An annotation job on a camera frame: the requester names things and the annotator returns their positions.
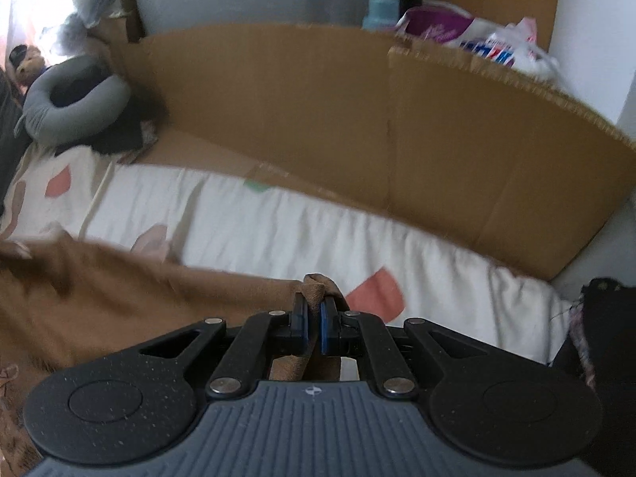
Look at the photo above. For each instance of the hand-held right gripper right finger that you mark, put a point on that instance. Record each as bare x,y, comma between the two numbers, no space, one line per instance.
326,325

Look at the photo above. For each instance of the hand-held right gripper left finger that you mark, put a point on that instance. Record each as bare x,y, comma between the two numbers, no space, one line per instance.
300,320

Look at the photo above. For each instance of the brown t-shirt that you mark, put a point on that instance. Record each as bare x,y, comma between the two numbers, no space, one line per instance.
124,298

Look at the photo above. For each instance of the white bear printed blanket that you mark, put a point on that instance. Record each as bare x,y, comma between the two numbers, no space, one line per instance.
298,218

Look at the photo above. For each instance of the brown cardboard sheet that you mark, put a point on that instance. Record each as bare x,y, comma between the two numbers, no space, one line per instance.
348,134

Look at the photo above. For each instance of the black cloth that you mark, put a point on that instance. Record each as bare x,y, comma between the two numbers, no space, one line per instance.
121,131

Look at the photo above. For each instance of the black folded garment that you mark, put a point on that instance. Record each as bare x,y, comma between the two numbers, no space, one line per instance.
611,333

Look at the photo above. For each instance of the detergent bottle with blue cap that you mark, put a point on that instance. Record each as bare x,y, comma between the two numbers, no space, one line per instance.
380,12

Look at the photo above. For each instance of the purple refill bag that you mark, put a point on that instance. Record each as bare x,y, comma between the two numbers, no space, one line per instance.
432,25

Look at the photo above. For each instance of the grey neck pillow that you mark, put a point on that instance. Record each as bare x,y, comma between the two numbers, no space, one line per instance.
44,119

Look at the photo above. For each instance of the white and pink refill bag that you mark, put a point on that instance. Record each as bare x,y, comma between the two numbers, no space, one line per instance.
516,54

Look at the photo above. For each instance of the tall brown cardboard box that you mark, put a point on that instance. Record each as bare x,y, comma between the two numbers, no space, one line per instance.
497,0

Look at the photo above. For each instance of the brown plush toy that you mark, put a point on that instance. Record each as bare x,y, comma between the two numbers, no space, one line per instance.
27,62

